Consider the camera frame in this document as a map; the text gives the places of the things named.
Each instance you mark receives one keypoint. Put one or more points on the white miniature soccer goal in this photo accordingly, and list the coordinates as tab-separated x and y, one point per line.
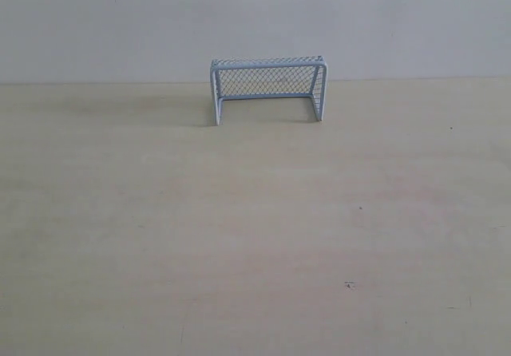
269	78

